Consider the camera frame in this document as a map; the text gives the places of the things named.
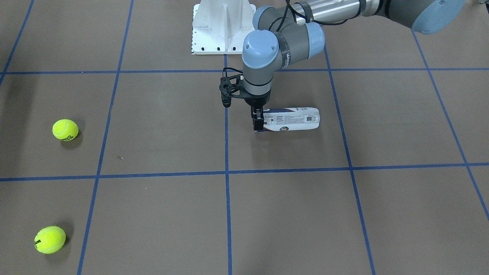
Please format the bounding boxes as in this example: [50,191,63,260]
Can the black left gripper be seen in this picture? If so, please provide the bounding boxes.
[245,94,270,132]

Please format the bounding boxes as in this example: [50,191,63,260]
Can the white tennis ball can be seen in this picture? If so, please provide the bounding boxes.
[261,107,320,132]

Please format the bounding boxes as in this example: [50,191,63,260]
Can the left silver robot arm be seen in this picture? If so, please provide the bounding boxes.
[240,0,465,131]

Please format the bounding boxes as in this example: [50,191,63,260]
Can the yellow tennis ball inner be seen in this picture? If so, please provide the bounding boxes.
[52,119,79,141]

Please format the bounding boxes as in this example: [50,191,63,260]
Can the yellow tennis ball near edge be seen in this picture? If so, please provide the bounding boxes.
[34,226,66,254]

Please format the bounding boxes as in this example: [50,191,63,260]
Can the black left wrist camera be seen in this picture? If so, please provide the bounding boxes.
[219,69,244,108]

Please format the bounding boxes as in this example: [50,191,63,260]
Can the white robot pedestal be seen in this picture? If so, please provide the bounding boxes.
[191,0,257,55]

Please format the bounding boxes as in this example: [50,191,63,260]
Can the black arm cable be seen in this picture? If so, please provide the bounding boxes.
[267,0,317,33]

